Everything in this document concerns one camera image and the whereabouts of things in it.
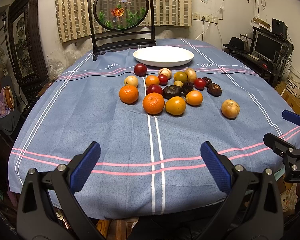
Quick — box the white oval plate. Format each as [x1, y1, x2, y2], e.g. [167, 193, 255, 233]
[133, 46, 194, 67]

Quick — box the small dark plum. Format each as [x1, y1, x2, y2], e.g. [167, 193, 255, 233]
[202, 77, 212, 87]

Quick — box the wall power strip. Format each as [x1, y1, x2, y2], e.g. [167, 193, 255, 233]
[192, 12, 219, 24]

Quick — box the dark red plum back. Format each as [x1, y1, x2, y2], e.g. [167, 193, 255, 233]
[134, 63, 147, 77]

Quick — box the cardboard box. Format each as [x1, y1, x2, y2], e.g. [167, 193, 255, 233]
[275, 81, 300, 114]

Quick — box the computer monitor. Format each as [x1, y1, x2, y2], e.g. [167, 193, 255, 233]
[253, 32, 283, 62]

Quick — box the black hat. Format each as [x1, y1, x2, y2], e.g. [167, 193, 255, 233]
[223, 37, 247, 53]

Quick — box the beige checked curtain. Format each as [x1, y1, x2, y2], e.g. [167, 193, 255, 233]
[55, 0, 192, 43]

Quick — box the dark framed painting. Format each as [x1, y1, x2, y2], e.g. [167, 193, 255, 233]
[8, 0, 48, 85]

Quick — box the beige potato-like fruit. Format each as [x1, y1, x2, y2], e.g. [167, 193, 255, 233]
[184, 68, 197, 83]

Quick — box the blue striped tablecloth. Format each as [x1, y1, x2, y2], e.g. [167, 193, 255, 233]
[8, 39, 300, 219]

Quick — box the white bucket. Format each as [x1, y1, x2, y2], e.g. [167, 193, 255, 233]
[286, 66, 300, 97]

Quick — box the olive green round fruit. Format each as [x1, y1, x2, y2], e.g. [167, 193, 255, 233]
[173, 71, 188, 83]

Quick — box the dark purple mangosteen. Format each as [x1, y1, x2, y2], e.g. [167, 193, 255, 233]
[163, 85, 182, 99]

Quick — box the black speaker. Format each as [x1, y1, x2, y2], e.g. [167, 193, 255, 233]
[271, 19, 288, 40]

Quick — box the dark red plum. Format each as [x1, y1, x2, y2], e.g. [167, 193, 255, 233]
[146, 84, 163, 95]
[134, 63, 147, 77]

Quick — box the beige round fruit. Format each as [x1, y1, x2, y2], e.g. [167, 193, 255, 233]
[221, 99, 240, 119]

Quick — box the red cherry tomato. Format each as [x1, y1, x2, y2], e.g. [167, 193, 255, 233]
[194, 78, 206, 90]
[158, 74, 168, 86]

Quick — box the dark purple plum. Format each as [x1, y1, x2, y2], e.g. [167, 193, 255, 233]
[182, 81, 194, 96]

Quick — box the brown mangosteen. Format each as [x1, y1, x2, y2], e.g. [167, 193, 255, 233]
[207, 83, 222, 96]

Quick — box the yellow orange round fruit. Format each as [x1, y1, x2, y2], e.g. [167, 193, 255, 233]
[165, 96, 186, 116]

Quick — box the small orange fruit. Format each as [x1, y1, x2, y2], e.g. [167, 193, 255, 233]
[145, 75, 160, 87]

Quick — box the small orange tomato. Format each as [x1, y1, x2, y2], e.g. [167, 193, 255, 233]
[185, 90, 203, 107]

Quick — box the pale yellow round fruit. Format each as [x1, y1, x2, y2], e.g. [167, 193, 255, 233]
[124, 75, 139, 87]

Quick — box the large mandarin orange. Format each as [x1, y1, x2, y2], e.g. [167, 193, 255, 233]
[119, 85, 139, 105]
[142, 93, 165, 115]

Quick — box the goldfish screen on black stand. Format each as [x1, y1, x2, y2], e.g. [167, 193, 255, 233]
[87, 0, 156, 61]

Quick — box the small yellow longan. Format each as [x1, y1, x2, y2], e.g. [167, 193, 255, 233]
[174, 80, 183, 87]

